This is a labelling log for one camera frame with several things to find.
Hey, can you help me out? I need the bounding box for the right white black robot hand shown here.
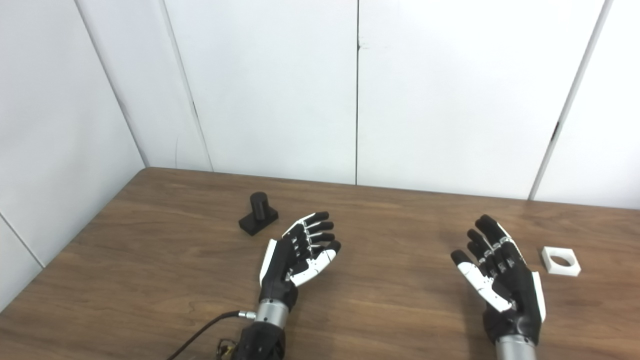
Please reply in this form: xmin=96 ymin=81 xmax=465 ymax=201
xmin=450 ymin=214 xmax=547 ymax=346

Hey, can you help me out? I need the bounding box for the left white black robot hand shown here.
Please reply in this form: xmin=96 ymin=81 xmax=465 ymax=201
xmin=259 ymin=211 xmax=342 ymax=303

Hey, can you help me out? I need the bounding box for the white square piece with hole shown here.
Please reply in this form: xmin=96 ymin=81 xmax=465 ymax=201
xmin=541 ymin=246 xmax=582 ymax=277

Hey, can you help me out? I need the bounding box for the black peg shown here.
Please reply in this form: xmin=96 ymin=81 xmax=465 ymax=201
xmin=238 ymin=192 xmax=279 ymax=236

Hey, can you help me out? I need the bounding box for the thick black left wrist cable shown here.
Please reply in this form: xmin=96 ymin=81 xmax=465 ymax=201
xmin=166 ymin=310 xmax=257 ymax=360

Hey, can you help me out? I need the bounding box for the thin black left arm wire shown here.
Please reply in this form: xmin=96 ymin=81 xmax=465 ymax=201
xmin=216 ymin=338 xmax=239 ymax=359

